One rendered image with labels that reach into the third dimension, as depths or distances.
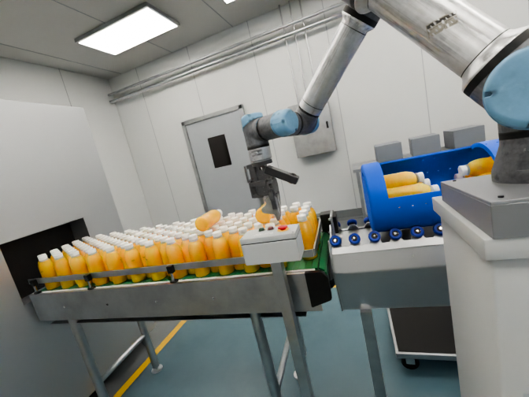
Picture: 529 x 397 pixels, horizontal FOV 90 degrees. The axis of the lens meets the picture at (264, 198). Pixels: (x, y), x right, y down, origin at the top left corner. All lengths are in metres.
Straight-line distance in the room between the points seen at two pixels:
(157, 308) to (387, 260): 1.04
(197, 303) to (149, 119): 4.83
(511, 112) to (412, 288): 0.83
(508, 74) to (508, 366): 0.52
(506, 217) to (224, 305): 1.00
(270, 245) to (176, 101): 4.70
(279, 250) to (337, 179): 3.64
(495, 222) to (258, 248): 0.64
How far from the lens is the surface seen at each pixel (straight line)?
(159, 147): 5.69
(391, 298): 1.27
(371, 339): 1.38
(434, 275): 1.21
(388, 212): 1.07
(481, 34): 0.60
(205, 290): 1.25
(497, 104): 0.56
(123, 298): 1.54
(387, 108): 4.46
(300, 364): 1.20
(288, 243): 0.90
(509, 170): 0.71
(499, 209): 0.58
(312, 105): 0.87
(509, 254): 0.61
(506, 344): 0.72
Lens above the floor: 1.38
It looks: 10 degrees down
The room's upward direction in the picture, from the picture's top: 13 degrees counter-clockwise
